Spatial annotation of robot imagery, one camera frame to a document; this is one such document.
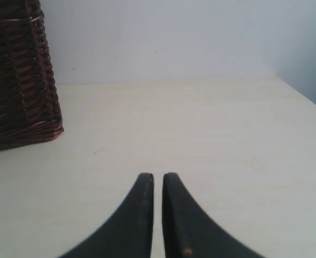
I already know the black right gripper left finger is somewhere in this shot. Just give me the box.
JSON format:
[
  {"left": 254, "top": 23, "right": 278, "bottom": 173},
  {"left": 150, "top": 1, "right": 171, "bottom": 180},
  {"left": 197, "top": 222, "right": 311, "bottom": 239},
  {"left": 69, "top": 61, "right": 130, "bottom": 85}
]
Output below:
[{"left": 62, "top": 173, "right": 154, "bottom": 258}]

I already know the dark brown wicker basket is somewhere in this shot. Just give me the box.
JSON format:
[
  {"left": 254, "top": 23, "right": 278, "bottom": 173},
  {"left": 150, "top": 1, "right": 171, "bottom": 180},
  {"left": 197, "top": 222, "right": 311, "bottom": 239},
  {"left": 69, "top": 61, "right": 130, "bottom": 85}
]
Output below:
[{"left": 0, "top": 1, "right": 64, "bottom": 151}]

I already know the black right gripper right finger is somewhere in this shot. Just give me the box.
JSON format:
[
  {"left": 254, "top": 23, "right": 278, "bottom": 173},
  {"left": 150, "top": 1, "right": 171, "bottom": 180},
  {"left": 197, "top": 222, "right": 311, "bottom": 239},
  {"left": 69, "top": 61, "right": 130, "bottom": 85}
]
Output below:
[{"left": 162, "top": 173, "right": 261, "bottom": 257}]

